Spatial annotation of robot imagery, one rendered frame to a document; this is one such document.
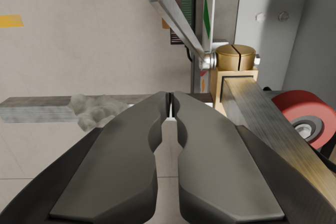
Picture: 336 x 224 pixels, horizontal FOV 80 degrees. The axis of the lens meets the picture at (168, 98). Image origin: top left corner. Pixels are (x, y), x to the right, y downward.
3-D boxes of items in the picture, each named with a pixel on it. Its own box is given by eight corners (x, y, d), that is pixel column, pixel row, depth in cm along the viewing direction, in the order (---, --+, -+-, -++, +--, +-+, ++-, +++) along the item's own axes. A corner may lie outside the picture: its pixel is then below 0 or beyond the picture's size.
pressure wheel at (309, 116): (238, 110, 36) (263, 159, 26) (245, 67, 32) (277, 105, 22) (285, 109, 35) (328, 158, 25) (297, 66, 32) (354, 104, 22)
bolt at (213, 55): (192, 81, 40) (200, 69, 25) (192, 68, 40) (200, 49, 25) (202, 81, 40) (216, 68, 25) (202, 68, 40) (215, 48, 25)
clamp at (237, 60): (206, 123, 35) (211, 143, 30) (211, 44, 28) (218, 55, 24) (240, 123, 34) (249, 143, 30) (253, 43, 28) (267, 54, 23)
